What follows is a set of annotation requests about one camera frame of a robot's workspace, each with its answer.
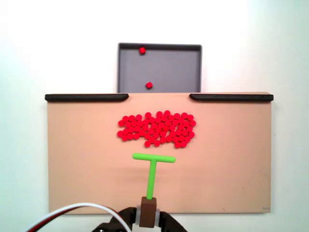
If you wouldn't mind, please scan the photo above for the green T pusher brown block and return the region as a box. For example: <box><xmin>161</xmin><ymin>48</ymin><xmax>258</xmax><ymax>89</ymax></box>
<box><xmin>132</xmin><ymin>152</ymin><xmax>176</xmax><ymax>228</ymax></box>

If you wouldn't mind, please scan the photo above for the red granule pile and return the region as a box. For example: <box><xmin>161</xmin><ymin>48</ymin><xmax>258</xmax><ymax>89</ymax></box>
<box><xmin>116</xmin><ymin>111</ymin><xmax>197</xmax><ymax>148</ymax></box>

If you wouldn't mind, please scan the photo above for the grey container tray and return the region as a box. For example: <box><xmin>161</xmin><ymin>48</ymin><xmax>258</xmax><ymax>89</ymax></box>
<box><xmin>117</xmin><ymin>43</ymin><xmax>203</xmax><ymax>93</ymax></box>

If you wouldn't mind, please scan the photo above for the beige flat board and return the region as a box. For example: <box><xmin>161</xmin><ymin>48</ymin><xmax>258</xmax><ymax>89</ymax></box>
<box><xmin>45</xmin><ymin>91</ymin><xmax>273</xmax><ymax>215</ymax></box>

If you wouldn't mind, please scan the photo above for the red white black servo cable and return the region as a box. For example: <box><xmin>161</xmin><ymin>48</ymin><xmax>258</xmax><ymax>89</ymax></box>
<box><xmin>24</xmin><ymin>202</ymin><xmax>126</xmax><ymax>232</ymax></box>

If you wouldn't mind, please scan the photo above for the black edge rail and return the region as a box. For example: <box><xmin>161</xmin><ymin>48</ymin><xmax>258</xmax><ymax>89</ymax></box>
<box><xmin>189</xmin><ymin>93</ymin><xmax>274</xmax><ymax>103</ymax></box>
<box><xmin>45</xmin><ymin>93</ymin><xmax>129</xmax><ymax>103</ymax></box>

